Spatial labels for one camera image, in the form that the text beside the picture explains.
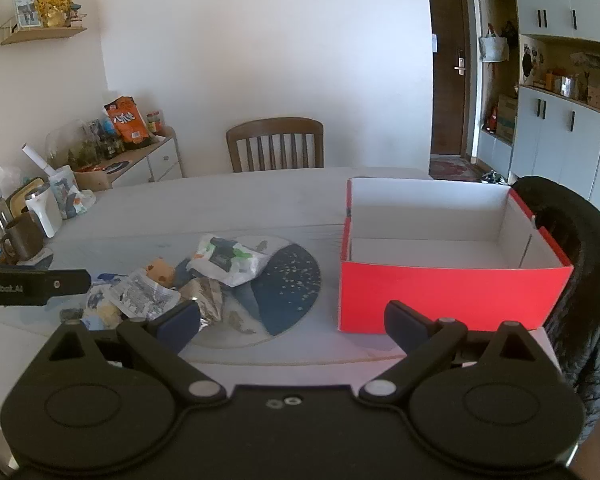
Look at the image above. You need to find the white patterned desktop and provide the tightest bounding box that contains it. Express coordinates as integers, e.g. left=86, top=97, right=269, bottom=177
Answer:
left=0, top=166, right=568, bottom=393

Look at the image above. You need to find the small photo frame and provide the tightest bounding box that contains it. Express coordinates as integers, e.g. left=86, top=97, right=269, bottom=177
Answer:
left=13, top=0, right=44, bottom=29

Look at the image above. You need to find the brown mug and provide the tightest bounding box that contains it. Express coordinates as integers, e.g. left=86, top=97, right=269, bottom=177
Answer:
left=0, top=212, right=46, bottom=266

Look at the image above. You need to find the white printed flat packet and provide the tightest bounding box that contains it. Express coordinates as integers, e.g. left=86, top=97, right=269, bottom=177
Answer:
left=110, top=267, right=182, bottom=321

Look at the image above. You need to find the grey hanging bag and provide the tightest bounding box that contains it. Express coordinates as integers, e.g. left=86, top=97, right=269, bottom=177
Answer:
left=479, top=24, right=511, bottom=64

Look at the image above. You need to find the white wooden side cabinet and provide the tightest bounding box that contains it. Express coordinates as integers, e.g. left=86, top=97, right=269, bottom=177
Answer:
left=72, top=127, right=184, bottom=192

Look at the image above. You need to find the patterned door rug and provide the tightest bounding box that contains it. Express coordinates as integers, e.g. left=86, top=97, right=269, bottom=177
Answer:
left=428, top=157, right=484, bottom=182

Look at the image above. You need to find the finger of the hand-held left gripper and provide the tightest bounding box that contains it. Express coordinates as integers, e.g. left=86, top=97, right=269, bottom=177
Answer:
left=42, top=269, right=92, bottom=306

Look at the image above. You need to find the black jacket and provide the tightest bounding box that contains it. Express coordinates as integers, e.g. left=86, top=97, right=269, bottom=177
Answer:
left=509, top=175, right=600, bottom=445

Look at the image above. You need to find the white green snack packet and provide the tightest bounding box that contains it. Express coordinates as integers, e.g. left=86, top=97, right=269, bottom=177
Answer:
left=186, top=235, right=282, bottom=288

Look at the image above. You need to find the orange spotted pig toy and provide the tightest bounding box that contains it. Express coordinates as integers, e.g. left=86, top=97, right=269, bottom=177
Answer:
left=146, top=257, right=177, bottom=287

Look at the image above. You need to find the red cardboard box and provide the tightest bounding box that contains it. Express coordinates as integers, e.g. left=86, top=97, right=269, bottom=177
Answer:
left=338, top=177, right=575, bottom=335

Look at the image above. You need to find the white wall cabinet unit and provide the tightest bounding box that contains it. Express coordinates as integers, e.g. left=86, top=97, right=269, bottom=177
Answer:
left=472, top=0, right=600, bottom=202

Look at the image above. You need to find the white plastic bag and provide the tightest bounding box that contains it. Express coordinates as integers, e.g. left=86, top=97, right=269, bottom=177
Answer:
left=69, top=188, right=97, bottom=219

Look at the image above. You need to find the yellow flower ornament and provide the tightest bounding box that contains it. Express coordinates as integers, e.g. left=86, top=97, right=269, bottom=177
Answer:
left=35, top=0, right=75, bottom=29

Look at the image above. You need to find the brown cardboard carton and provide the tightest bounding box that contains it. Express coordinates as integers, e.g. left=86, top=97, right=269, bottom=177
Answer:
left=494, top=93, right=519, bottom=142

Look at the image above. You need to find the brown wooden chair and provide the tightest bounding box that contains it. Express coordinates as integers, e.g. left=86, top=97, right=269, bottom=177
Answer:
left=225, top=117, right=325, bottom=174

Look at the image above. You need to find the wooden wall shelf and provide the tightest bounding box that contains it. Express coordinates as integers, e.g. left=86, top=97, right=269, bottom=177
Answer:
left=0, top=25, right=89, bottom=46

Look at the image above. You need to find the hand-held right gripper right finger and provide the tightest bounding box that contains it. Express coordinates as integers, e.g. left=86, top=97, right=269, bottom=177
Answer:
left=358, top=300, right=561, bottom=404

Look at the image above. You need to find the silver foil packet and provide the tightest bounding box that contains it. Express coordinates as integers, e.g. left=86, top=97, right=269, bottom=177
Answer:
left=180, top=277, right=226, bottom=334

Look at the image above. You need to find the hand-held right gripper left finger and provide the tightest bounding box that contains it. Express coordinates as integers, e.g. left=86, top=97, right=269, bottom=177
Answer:
left=27, top=300, right=228, bottom=404

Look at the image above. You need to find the white paper roll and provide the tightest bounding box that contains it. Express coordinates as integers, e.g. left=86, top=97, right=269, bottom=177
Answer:
left=21, top=143, right=57, bottom=177

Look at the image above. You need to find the white pitcher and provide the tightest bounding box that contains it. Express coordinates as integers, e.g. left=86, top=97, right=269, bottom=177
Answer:
left=24, top=182, right=64, bottom=239

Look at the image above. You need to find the orange snack bag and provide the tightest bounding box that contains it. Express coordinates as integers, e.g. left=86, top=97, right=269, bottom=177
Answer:
left=103, top=95, right=152, bottom=150

